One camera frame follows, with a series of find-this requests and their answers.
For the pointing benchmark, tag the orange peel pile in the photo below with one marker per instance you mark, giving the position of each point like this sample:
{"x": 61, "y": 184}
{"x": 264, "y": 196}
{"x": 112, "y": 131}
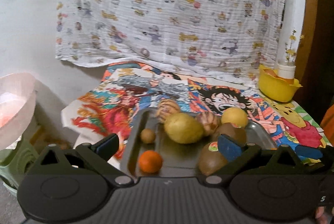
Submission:
{"x": 62, "y": 146}

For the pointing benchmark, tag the pink plastic basket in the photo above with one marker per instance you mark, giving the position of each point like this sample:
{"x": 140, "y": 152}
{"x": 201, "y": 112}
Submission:
{"x": 15, "y": 109}

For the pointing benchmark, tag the yellow bear cartoon poster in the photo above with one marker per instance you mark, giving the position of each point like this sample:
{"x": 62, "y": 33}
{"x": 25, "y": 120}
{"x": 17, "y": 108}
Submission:
{"x": 300, "y": 122}

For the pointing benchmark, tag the yellow plastic bowl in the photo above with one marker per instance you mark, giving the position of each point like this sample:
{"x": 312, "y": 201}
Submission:
{"x": 276, "y": 89}

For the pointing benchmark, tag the brown wooden frame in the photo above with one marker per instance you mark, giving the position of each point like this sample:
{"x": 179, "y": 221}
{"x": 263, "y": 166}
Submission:
{"x": 313, "y": 17}

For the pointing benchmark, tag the metal tray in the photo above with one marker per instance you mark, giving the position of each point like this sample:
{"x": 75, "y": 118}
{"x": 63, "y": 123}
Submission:
{"x": 172, "y": 153}

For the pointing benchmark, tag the pale orange object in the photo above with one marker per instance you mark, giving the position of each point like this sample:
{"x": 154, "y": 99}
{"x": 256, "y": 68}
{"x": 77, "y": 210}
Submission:
{"x": 270, "y": 72}

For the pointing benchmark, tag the yellow flower twig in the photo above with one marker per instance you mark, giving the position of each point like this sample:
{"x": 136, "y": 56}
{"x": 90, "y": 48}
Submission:
{"x": 292, "y": 49}

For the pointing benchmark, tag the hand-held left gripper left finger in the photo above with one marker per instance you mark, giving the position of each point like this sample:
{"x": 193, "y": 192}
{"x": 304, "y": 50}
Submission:
{"x": 108, "y": 145}

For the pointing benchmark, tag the kiwi with red sticker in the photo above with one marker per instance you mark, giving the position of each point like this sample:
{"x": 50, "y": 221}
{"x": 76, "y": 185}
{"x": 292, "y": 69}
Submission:
{"x": 208, "y": 160}

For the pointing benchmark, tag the person's right hand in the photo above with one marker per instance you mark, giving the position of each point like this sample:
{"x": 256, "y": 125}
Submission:
{"x": 322, "y": 216}

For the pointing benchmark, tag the green plastic stool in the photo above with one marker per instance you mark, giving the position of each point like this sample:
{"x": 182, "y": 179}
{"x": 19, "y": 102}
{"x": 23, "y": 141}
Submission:
{"x": 13, "y": 161}

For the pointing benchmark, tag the striped pepino melon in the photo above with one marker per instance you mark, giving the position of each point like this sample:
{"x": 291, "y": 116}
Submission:
{"x": 167, "y": 108}
{"x": 208, "y": 123}

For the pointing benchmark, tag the white printed blanket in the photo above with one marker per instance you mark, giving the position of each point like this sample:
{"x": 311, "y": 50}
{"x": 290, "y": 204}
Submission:
{"x": 169, "y": 4}

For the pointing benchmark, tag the white plastic cup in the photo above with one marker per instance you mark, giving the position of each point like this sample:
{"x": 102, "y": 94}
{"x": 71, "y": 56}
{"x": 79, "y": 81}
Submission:
{"x": 286, "y": 71}

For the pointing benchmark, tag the small orange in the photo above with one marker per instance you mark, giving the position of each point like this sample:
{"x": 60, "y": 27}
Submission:
{"x": 150, "y": 161}

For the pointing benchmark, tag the green pear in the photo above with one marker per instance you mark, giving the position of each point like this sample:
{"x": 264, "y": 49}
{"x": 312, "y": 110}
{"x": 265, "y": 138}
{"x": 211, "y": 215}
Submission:
{"x": 184, "y": 128}

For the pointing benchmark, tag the orange cloth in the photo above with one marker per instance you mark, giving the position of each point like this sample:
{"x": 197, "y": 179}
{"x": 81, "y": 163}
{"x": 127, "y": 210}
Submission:
{"x": 328, "y": 117}

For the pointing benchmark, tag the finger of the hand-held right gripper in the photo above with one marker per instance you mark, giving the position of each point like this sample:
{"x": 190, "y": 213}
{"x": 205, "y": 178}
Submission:
{"x": 309, "y": 152}

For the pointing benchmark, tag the yellow lemon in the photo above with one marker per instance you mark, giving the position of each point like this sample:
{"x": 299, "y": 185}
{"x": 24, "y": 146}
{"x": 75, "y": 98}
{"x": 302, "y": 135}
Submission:
{"x": 234, "y": 116}

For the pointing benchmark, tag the dragon warrior poster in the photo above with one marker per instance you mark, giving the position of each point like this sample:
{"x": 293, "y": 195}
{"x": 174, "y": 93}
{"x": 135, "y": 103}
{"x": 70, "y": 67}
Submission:
{"x": 117, "y": 106}

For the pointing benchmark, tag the small brown round fruit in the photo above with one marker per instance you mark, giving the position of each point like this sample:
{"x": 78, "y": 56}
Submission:
{"x": 148, "y": 135}

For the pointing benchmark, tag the brown kiwi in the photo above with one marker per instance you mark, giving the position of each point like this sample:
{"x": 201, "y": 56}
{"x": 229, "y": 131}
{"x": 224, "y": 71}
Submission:
{"x": 232, "y": 133}

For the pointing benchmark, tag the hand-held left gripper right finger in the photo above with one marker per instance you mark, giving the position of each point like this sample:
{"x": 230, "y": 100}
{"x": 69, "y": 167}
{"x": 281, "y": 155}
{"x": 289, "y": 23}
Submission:
{"x": 229, "y": 148}

